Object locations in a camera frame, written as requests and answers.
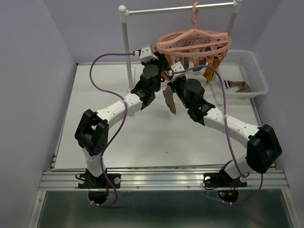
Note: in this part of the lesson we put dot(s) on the beige sock in basket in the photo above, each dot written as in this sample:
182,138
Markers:
237,87

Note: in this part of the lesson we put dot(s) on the maroon white striped sock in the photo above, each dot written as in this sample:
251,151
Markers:
168,95

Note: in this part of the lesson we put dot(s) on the white plastic basket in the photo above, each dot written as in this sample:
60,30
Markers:
242,65

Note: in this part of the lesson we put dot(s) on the mustard brown striped sock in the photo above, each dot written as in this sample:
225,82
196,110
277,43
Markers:
208,74

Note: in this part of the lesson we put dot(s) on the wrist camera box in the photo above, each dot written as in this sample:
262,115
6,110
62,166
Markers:
177,69
146,53

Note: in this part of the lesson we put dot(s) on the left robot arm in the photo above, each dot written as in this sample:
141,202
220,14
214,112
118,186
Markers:
92,131

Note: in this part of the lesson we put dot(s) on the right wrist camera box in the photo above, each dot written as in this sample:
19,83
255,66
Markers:
177,69

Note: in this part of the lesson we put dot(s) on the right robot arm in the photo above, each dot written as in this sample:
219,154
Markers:
261,143

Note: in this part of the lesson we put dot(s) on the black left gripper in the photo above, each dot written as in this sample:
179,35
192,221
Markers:
161,61

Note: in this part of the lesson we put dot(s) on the pink round clip hanger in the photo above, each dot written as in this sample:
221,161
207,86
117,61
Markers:
204,45

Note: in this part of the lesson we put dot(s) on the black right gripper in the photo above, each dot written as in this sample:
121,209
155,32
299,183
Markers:
175,80

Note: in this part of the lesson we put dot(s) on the aluminium mounting rail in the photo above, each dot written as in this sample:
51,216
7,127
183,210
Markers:
161,179

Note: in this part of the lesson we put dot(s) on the white drying rack stand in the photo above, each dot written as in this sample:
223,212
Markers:
124,13

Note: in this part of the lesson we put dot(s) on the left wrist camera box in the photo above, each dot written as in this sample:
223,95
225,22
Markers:
146,53

